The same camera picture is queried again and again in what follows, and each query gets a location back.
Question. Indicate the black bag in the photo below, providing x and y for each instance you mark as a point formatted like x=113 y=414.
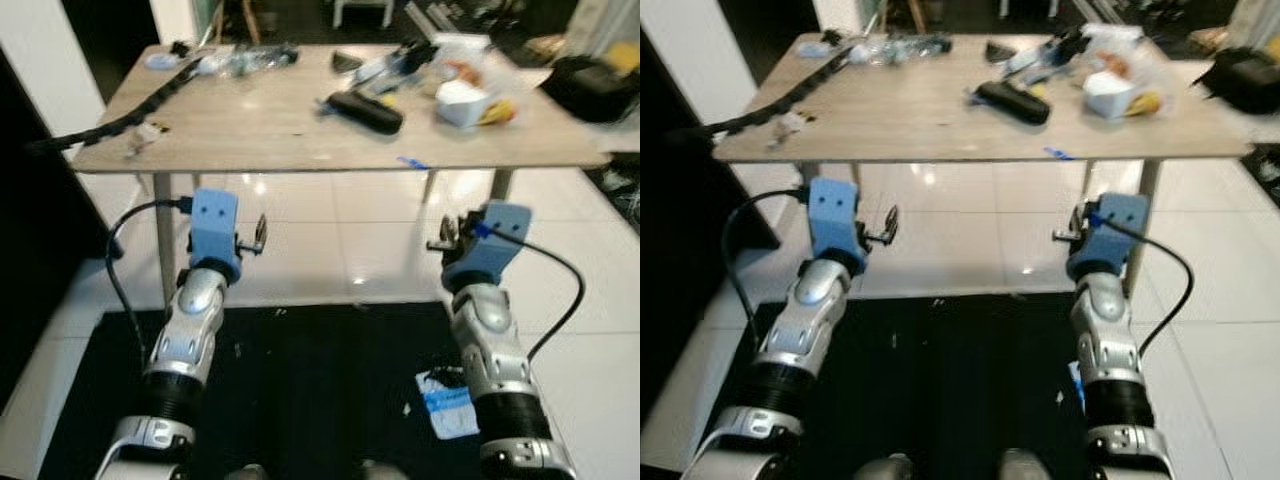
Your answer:
x=1242 y=80
x=592 y=90

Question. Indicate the grey robot foot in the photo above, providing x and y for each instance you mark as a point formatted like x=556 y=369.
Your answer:
x=383 y=471
x=246 y=472
x=1022 y=466
x=885 y=468

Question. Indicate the small white crumpled wrapper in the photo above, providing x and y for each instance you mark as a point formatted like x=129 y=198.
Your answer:
x=793 y=125
x=147 y=135

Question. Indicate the yellow snack wrapper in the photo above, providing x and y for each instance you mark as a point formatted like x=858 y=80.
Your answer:
x=1148 y=103
x=498 y=113

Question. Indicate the white paper cup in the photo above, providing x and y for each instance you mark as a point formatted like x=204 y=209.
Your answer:
x=1108 y=97
x=462 y=103

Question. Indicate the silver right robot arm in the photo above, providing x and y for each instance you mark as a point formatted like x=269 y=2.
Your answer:
x=495 y=350
x=1108 y=340

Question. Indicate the wooden table with metal legs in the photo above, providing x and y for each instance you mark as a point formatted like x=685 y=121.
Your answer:
x=920 y=115
x=280 y=125

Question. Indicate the clear plastic bottle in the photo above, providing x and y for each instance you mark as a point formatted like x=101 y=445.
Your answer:
x=250 y=61
x=900 y=47

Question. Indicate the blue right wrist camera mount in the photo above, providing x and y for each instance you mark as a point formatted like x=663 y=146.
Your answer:
x=492 y=248
x=1112 y=238

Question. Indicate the blue tape strip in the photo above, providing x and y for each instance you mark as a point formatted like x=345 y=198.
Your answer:
x=413 y=162
x=1058 y=153

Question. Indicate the grey right robot foot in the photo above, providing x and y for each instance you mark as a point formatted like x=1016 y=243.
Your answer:
x=1022 y=466
x=383 y=471

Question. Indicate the small blue flat object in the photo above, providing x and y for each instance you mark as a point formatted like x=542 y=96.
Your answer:
x=812 y=49
x=161 y=61

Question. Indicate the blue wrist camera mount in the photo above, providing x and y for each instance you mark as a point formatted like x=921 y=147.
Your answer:
x=492 y=248
x=215 y=225
x=1112 y=238
x=833 y=215

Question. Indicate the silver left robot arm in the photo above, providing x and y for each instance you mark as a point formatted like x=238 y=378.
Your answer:
x=808 y=315
x=188 y=320

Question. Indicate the small dark wedge object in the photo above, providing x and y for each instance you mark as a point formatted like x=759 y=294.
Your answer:
x=1000 y=51
x=346 y=61

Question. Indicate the white chair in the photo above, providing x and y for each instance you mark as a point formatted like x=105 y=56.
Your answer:
x=1030 y=6
x=362 y=10

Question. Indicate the clear plastic bag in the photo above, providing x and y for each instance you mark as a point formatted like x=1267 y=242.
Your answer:
x=1120 y=45
x=470 y=55

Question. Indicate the black oblong case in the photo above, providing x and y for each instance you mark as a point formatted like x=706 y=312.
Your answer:
x=366 y=111
x=1014 y=102

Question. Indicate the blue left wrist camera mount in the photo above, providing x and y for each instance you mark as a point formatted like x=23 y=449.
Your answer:
x=833 y=215
x=215 y=225

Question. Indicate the black floor mat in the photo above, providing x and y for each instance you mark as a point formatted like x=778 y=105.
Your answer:
x=950 y=390
x=300 y=400

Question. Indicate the blue and white trash packet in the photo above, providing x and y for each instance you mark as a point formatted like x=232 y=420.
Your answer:
x=1076 y=385
x=447 y=405

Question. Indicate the grey left robot foot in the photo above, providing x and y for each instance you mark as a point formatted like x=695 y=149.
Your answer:
x=246 y=472
x=885 y=468

